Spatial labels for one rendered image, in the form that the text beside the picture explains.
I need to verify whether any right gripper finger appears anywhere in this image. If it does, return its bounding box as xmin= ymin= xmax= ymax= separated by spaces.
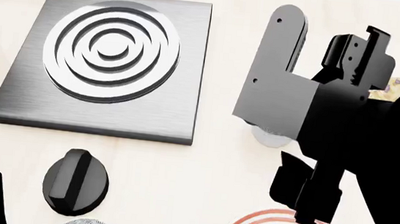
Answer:
xmin=311 ymin=20 xmax=400 ymax=95
xmin=266 ymin=149 xmax=347 ymax=224

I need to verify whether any grey gripper camera mount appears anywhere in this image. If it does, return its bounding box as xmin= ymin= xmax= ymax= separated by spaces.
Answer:
xmin=230 ymin=0 xmax=327 ymax=143

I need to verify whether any grey flat stove burner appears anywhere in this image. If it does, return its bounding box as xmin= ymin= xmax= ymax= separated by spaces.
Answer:
xmin=0 ymin=0 xmax=214 ymax=147

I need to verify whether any black stove knob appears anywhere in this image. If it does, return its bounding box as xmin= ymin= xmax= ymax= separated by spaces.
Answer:
xmin=40 ymin=145 xmax=113 ymax=220

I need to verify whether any white ramekin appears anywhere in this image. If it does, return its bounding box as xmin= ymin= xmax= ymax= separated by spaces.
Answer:
xmin=249 ymin=124 xmax=294 ymax=150

